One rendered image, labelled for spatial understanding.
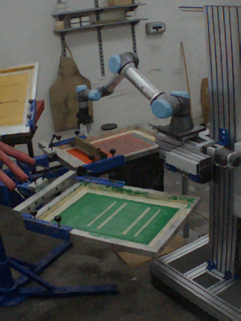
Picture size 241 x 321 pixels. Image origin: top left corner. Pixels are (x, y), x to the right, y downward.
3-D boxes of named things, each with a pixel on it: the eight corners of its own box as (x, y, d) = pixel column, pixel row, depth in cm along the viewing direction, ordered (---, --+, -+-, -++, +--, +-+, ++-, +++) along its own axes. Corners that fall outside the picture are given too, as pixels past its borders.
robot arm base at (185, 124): (198, 127, 278) (198, 112, 275) (180, 132, 271) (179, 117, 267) (182, 122, 290) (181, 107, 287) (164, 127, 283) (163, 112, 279)
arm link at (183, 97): (194, 111, 277) (193, 89, 272) (181, 116, 268) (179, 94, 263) (178, 108, 285) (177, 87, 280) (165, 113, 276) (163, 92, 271)
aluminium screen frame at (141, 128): (137, 127, 387) (136, 123, 386) (179, 145, 339) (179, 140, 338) (50, 151, 352) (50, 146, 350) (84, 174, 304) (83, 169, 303)
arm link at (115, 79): (140, 46, 288) (104, 85, 325) (128, 48, 281) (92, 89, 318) (149, 59, 287) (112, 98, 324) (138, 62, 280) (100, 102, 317)
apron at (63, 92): (92, 121, 559) (84, 38, 520) (95, 122, 553) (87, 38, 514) (53, 131, 535) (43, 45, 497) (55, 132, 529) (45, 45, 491)
